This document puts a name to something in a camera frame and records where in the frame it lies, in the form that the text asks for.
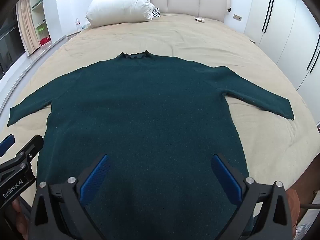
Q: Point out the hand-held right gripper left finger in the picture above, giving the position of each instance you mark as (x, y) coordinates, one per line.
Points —
(96, 177)

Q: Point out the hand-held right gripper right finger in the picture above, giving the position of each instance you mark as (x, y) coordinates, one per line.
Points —
(225, 177)

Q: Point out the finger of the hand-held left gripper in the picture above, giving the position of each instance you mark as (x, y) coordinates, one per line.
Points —
(32, 146)
(6, 142)

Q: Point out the dark green sweater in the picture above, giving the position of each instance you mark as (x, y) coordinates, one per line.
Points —
(140, 110)

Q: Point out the person's left hand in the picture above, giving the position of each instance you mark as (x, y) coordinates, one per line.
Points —
(17, 208)

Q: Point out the dark window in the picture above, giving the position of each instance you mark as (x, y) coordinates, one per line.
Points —
(8, 50)

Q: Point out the red box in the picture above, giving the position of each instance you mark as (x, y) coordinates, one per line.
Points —
(45, 41)

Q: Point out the green box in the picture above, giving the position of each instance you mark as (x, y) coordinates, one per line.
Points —
(41, 31)

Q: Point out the white nightstand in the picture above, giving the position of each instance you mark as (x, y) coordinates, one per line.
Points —
(73, 35)

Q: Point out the clear water bottle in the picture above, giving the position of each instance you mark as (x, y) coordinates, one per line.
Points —
(78, 25)

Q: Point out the bed with beige sheet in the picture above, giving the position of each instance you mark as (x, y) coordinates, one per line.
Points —
(175, 37)

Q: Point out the small white packet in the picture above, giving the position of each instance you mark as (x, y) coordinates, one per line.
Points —
(199, 19)

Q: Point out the white ruffled pillow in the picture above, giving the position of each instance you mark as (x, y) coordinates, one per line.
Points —
(117, 5)

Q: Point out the zebra print cloth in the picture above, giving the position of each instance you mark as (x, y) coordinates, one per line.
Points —
(156, 13)

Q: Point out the white wall shelf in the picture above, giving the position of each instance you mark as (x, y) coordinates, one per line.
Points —
(37, 10)

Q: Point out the wall socket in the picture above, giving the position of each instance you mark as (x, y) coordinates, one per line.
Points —
(237, 17)

